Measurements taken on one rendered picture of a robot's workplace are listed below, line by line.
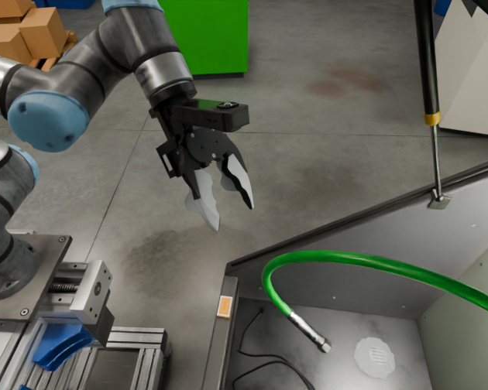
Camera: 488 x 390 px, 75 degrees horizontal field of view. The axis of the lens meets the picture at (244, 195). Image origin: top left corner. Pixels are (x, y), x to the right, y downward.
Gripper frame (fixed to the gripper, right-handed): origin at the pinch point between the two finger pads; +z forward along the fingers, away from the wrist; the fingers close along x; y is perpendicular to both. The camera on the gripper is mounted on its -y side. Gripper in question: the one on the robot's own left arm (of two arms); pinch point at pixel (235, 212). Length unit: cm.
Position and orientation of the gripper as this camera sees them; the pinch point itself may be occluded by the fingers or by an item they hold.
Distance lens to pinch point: 48.2
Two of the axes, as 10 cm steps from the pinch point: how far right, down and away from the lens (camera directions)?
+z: 4.1, 9.1, 1.2
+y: -6.4, 1.9, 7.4
